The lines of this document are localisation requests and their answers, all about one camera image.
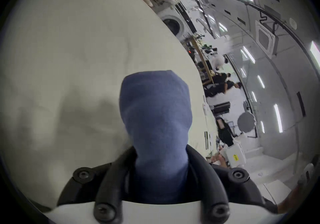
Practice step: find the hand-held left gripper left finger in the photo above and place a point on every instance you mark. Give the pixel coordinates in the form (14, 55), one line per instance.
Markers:
(110, 183)

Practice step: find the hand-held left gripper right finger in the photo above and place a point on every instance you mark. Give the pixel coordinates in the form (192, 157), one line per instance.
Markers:
(212, 183)

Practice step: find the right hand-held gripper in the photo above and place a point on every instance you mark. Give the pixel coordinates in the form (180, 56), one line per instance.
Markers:
(236, 154)

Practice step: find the dark blue garment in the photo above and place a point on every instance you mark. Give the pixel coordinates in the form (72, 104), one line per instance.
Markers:
(155, 108)

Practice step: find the person's right hand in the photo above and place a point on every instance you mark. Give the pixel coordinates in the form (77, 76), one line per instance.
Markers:
(218, 160)

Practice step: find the round grey studio lamp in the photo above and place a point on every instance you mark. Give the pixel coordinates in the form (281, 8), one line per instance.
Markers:
(246, 122)

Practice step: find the group of people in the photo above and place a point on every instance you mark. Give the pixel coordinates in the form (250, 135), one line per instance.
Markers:
(220, 84)

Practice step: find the wooden table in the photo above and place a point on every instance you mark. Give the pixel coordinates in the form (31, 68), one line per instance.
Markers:
(201, 55)

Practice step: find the bed with beige sheet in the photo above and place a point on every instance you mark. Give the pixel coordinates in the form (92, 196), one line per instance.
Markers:
(75, 42)

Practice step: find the white washing machine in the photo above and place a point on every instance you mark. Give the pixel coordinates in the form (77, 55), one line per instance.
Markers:
(173, 23)

